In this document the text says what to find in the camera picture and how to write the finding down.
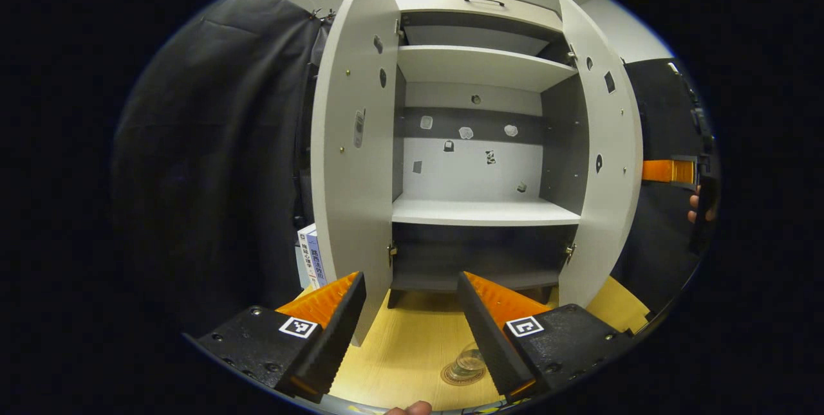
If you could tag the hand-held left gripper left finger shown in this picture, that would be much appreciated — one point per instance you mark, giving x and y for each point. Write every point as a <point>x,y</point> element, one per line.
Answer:
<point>338,338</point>

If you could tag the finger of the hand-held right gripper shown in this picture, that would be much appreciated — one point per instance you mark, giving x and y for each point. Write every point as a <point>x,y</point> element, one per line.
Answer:
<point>663,172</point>

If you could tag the round brown coaster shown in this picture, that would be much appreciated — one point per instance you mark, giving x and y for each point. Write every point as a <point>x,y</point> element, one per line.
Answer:
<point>450,378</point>

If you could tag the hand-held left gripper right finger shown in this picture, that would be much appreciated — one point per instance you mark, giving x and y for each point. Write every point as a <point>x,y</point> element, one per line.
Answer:
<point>489,344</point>

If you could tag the white and grey cabinet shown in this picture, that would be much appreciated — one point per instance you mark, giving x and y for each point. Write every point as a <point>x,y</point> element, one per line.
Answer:
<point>483,209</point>

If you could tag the clear plastic bottle green label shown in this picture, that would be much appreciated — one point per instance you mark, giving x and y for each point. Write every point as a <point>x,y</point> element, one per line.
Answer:
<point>470,360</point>

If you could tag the blue covered book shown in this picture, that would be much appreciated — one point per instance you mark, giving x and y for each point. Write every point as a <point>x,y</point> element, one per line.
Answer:
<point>321,260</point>

